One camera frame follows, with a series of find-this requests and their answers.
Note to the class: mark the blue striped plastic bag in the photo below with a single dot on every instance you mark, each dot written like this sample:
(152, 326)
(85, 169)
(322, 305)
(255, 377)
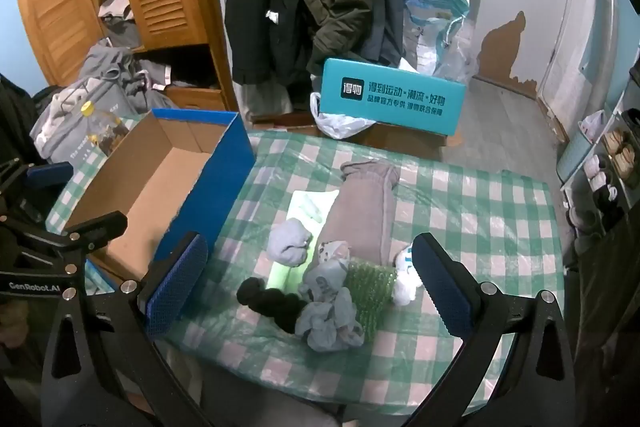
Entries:
(405, 287)

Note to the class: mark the teal printed box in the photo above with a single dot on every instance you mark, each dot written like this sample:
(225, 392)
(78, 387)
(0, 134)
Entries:
(390, 107)

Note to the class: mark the black quilted jacket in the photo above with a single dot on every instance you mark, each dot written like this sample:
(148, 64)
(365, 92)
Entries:
(15, 117)

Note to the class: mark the light patterned sock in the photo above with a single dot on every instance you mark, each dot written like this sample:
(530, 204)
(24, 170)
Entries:
(325, 279)

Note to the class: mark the plain grey hoodie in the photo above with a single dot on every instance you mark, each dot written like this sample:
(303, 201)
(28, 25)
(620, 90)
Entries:
(110, 62)

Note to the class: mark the brown shoe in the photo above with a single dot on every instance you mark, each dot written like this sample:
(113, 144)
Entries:
(612, 141)
(627, 161)

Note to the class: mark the white plastic bag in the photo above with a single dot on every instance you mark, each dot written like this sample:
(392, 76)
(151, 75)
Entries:
(340, 124)

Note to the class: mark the blue cardboard box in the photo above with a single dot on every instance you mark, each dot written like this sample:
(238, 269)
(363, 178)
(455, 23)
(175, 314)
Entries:
(165, 187)

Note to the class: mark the white shoe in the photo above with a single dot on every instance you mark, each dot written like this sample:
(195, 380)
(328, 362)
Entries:
(595, 169)

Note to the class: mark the clear blue plastic bag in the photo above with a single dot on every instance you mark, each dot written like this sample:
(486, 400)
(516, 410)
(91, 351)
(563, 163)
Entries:
(440, 37)

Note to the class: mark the green sparkly sock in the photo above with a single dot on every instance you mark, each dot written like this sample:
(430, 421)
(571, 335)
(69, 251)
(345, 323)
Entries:
(370, 287)

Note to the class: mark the small white bag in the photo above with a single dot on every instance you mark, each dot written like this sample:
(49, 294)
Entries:
(592, 124)

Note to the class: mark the grey clothes pile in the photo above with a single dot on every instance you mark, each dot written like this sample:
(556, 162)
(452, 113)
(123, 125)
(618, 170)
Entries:
(117, 22)

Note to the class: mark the green checked tablecloth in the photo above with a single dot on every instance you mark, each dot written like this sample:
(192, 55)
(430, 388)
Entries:
(475, 217)

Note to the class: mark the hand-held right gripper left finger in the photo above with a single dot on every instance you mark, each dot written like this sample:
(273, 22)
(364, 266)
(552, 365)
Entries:
(175, 287)

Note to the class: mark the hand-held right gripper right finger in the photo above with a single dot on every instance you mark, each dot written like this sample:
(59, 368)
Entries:
(445, 292)

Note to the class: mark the black sock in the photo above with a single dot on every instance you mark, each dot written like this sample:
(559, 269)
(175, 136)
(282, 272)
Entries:
(275, 304)

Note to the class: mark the clear bottle yellow cap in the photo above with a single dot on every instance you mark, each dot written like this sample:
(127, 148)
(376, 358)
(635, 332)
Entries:
(102, 132)

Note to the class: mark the light green cloth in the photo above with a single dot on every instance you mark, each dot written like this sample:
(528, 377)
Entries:
(305, 207)

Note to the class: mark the white shoe rack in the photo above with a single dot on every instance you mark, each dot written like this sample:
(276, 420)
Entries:
(612, 112)

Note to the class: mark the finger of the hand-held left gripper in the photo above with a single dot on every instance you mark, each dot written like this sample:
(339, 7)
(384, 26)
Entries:
(50, 174)
(100, 229)

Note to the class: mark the white door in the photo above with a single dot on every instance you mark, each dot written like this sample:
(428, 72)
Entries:
(580, 32)

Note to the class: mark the grey-blue balled sock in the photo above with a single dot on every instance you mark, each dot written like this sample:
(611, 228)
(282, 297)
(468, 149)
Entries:
(287, 244)

